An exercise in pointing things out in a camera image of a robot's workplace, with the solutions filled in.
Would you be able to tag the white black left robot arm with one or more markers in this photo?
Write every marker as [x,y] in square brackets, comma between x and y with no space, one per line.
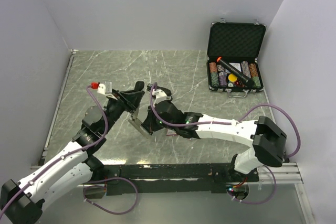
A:
[25,201]

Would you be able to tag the black tube with orange cap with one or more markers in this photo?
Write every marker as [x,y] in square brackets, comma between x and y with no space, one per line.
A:
[247,81]

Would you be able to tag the black poker chip case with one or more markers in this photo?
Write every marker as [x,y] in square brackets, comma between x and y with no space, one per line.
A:
[239,44]

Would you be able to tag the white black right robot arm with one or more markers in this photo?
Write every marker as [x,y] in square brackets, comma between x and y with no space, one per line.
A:
[264,139]

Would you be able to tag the red white staple box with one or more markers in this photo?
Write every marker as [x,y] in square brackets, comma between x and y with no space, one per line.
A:
[171,133]

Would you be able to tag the beige and black stapler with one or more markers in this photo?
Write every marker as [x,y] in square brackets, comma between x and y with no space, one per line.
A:
[137,123]

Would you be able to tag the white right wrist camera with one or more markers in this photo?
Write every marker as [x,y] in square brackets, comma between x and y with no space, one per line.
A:
[161,94]

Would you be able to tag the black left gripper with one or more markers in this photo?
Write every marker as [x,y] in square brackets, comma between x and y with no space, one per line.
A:
[134,97]

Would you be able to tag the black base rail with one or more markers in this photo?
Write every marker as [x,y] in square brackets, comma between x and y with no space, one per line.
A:
[168,178]

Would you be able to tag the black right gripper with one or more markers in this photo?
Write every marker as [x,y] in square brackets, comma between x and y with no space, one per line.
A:
[149,121]

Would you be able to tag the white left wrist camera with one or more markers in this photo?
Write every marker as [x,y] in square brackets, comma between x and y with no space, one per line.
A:
[105,88]

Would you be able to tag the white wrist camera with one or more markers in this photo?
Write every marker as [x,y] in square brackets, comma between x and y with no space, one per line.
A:
[161,94]
[105,88]

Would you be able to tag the yellow round chip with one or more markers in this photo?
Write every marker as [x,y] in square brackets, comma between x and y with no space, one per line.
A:
[232,78]

